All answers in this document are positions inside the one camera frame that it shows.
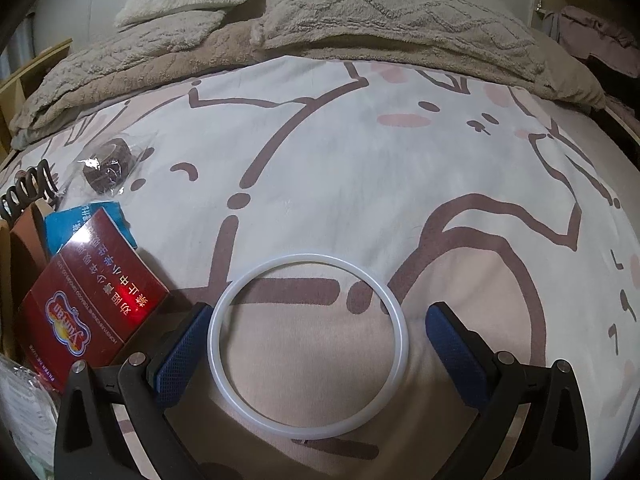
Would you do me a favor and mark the pink clothes pile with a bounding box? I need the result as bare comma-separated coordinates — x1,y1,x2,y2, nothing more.
542,5,640,78

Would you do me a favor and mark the brown roll in plastic wrap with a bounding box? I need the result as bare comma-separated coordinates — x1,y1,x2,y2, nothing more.
75,135,151,193

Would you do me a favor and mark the rabbit print bed sheet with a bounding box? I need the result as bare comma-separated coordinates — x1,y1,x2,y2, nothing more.
0,55,640,480

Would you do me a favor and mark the white silicone ring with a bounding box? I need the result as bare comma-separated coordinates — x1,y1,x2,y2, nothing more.
206,252,412,442

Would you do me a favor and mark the wooden bedside shelf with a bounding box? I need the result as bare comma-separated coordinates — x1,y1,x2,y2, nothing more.
0,40,73,146

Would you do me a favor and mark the black spiral hair claw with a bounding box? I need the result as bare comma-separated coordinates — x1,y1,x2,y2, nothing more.
0,160,58,216

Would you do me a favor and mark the beige quilted folded blanket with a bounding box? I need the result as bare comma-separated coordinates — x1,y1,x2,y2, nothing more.
10,10,226,148

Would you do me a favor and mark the blue paper packet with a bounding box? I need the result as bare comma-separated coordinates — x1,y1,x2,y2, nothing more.
44,201,138,256

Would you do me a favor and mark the brown leather piece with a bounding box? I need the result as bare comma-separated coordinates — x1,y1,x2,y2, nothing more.
10,200,51,301

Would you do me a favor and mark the clear plastic case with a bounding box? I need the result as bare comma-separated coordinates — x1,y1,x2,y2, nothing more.
0,355,61,461

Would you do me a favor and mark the dark red cardboard box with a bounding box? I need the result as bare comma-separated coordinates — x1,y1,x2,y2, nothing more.
20,207,171,393

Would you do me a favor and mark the tan fleece blanket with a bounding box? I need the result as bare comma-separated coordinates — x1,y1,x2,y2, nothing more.
10,25,608,151

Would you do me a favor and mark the beige textured pillow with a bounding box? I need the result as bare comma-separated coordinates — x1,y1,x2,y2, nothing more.
252,0,546,81

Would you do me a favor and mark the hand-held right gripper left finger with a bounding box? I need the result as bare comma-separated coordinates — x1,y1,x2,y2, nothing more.
54,302,216,480

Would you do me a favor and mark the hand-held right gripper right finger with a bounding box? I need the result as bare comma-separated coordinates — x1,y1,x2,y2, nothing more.
425,302,592,480

